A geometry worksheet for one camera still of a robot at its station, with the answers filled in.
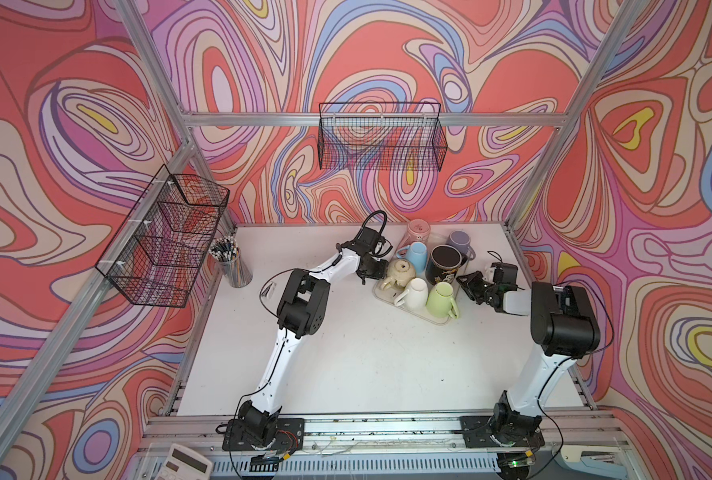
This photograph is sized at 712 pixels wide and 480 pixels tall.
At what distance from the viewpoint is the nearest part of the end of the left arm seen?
0.83 metres

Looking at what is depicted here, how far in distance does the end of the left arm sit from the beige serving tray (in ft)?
0.20

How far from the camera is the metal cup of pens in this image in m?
0.91
